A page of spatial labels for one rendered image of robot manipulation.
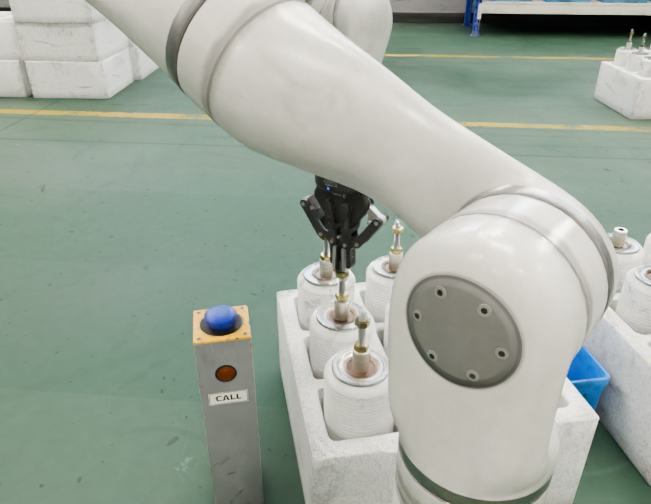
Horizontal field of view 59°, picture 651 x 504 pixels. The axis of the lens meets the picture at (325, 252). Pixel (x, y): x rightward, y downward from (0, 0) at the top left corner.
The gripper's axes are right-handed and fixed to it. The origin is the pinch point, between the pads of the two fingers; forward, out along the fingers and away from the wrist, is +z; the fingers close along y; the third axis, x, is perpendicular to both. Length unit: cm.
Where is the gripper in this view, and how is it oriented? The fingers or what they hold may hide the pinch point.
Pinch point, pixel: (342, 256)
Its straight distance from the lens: 80.3
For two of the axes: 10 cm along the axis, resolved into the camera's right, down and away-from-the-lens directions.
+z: 0.0, 8.8, 4.8
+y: 8.4, 2.6, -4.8
